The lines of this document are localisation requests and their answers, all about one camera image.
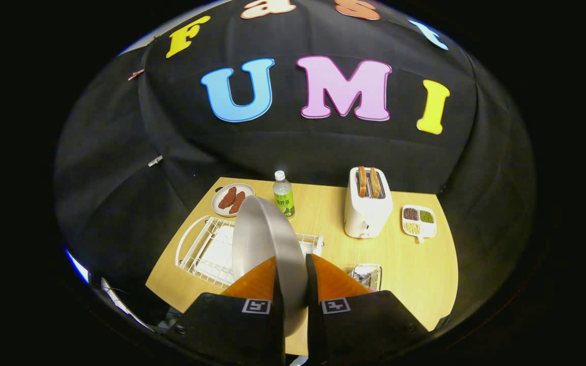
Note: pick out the small beige sausage plate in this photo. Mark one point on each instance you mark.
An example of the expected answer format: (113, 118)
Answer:
(216, 206)

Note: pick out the pile of soybeans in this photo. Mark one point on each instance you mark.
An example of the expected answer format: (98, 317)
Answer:
(411, 227)

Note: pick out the pile of red beans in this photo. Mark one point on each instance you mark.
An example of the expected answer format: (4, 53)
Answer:
(411, 213)

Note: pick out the round beige plate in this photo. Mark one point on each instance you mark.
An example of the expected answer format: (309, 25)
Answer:
(267, 239)

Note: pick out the white divided dish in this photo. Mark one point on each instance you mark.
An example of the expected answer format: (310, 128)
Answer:
(428, 230)

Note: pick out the bright lit screen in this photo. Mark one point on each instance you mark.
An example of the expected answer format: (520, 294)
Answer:
(78, 267)

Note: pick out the white cloth clip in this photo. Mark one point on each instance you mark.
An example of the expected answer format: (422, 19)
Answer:
(155, 161)

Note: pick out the red sausage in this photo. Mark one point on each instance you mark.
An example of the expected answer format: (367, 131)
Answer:
(237, 202)
(227, 197)

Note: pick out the wooden cloth clip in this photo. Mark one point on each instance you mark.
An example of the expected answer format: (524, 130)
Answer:
(136, 74)

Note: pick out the black backdrop cloth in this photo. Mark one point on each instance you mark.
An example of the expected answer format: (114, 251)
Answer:
(323, 147)

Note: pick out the white toaster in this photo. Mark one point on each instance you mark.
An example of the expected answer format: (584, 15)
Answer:
(367, 216)

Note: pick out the toast slice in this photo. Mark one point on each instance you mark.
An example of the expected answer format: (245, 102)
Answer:
(375, 183)
(362, 182)

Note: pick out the green tea bottle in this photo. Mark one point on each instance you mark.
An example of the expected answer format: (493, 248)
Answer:
(284, 201)

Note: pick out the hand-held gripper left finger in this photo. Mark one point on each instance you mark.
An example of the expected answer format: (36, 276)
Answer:
(232, 330)

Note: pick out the pile of green beans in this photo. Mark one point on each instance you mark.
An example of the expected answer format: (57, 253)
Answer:
(427, 216)

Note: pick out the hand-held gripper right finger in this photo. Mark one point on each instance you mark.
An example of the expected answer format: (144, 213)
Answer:
(364, 330)

